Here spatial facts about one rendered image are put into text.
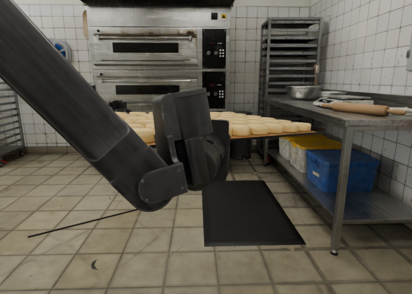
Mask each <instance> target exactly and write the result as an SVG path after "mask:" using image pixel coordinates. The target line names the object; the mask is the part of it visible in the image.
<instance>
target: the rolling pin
mask: <svg viewBox="0 0 412 294"><path fill-rule="evenodd" d="M321 106H322V107H325V108H332V110H334V111H340V112H352V113H358V114H369V115H380V116H387V115H388V114H389V113H390V114H394V115H405V114H406V111H405V110H400V109H391V110H390V108H389V106H380V105H372V104H356V103H341V102H334V103H333V104H328V103H323V104H321Z"/></svg>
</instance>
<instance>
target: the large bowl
mask: <svg viewBox="0 0 412 294"><path fill-rule="evenodd" d="M321 89H322V87H317V86H286V90H287V93H288V95H289V97H290V98H292V99H295V100H313V99H315V98H317V97H318V93H317V91H321Z"/></svg>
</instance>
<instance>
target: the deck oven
mask: <svg viewBox="0 0 412 294"><path fill-rule="evenodd" d="M80 1H81V2H82V4H83V5H84V6H86V14H87V21H88V35H89V42H90V55H91V69H92V76H93V83H94V84H95V86H96V92H97V93H98V94H99V96H100V97H101V98H102V99H103V100H104V101H105V102H106V103H107V104H109V101H114V100H122V101H123V102H126V105H127V109H130V110H132V111H133V112H146V114H148V113H149V112H152V105H151V103H152V100H153V99H154V98H155V97H157V96H161V95H165V94H169V93H176V92H179V91H185V90H193V89H198V88H206V91H207V98H208V105H209V109H210V112H228V111H229V59H230V25H231V10H232V8H233V6H234V2H235V0H80Z"/></svg>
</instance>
